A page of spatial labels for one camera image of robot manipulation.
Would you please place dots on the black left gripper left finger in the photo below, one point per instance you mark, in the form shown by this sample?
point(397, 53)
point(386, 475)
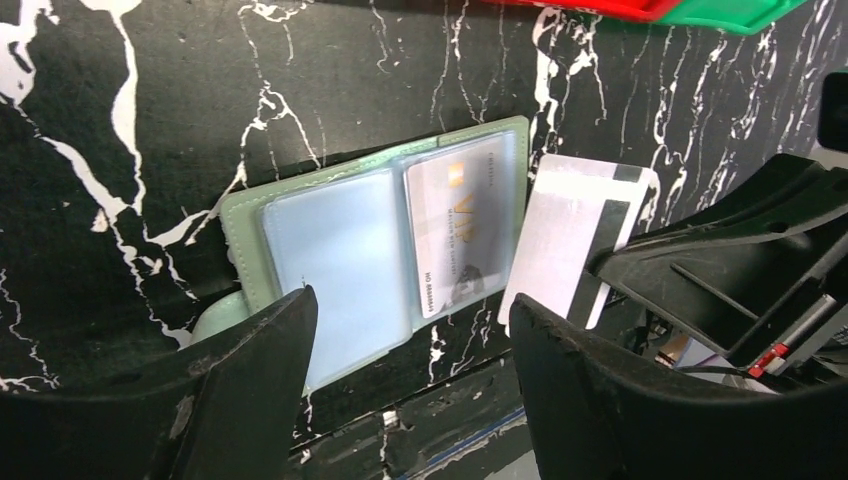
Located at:
point(223, 408)

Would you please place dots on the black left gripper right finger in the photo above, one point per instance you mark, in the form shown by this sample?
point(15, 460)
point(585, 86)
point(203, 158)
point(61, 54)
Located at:
point(598, 411)

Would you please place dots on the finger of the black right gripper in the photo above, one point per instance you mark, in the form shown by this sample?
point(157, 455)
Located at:
point(760, 277)

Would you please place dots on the white magnetic stripe card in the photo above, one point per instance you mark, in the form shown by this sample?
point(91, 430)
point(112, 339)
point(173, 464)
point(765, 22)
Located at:
point(577, 208)

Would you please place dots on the grey-green card holder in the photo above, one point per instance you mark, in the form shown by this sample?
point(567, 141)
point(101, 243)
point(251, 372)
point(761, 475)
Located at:
point(344, 231)

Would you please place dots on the grey VIP card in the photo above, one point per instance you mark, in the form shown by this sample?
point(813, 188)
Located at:
point(461, 202)

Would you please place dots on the green plastic bin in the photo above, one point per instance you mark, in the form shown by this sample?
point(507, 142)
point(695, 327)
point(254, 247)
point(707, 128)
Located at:
point(744, 17)

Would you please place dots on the red plastic bin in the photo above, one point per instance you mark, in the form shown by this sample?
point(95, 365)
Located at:
point(640, 11)

